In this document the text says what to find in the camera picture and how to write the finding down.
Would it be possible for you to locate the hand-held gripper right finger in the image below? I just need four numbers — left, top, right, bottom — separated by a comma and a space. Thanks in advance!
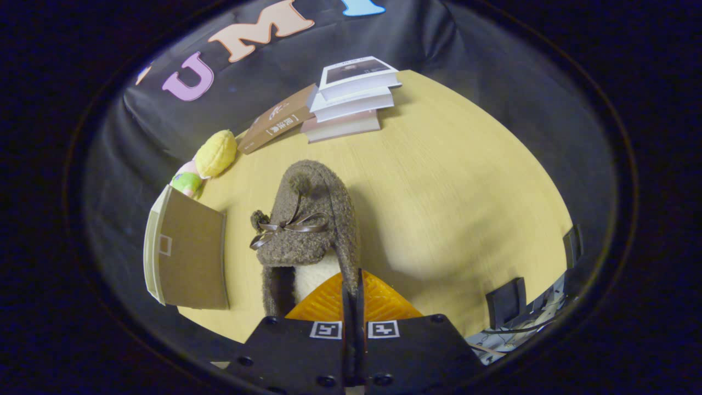
356, 269, 486, 395

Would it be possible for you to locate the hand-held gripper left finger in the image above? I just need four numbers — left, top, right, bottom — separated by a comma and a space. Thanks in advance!
225, 269, 352, 395

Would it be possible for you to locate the brown fuzzy shoe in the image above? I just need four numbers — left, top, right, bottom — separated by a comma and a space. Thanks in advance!
250, 159, 360, 318

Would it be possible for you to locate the beige fabric storage box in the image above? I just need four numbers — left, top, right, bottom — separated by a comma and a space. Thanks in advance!
143, 185, 230, 311

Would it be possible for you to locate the black table clamp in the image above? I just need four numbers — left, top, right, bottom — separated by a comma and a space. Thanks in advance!
563, 225, 584, 270
485, 277, 528, 330

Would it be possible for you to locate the pinkish brown book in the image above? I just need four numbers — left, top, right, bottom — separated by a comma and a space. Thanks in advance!
301, 110, 382, 144

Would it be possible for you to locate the pink star plush toy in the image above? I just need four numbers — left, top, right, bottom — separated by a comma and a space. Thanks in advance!
171, 160, 205, 199

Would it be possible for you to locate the yellow round plush toy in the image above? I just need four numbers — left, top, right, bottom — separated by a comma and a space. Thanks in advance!
195, 129, 238, 178

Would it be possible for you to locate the white portrait cover book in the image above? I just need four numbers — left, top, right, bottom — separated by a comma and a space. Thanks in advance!
318, 56, 403, 103

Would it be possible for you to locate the black backdrop cloth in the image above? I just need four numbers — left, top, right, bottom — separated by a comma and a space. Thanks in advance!
82, 0, 620, 374

